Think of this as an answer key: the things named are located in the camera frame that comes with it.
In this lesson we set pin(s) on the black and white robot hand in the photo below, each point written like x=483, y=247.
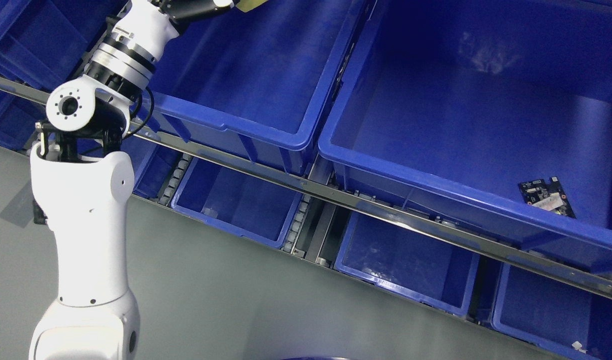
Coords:
x=150, y=24

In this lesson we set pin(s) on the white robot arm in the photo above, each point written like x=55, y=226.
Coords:
x=82, y=183

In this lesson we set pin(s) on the blue bin lower middle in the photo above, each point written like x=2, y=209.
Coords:
x=408, y=264

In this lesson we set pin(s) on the large blue bin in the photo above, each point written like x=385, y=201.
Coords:
x=257, y=84
x=465, y=99

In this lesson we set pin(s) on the blue bin lower left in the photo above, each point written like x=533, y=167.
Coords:
x=239, y=204

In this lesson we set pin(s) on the metal shelf rack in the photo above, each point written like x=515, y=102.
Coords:
x=494, y=245

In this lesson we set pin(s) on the large blue bin upper middle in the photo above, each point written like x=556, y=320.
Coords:
x=257, y=84

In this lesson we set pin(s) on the black circuit board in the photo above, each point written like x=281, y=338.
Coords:
x=547, y=195

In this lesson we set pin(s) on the yellow foam block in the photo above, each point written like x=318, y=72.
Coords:
x=248, y=5

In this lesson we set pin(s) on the blue bin lower right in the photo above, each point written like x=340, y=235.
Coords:
x=554, y=316

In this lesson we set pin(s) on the blue bin upper left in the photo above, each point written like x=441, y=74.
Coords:
x=41, y=45

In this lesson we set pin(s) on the large blue bin upper right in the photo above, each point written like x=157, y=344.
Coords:
x=465, y=99

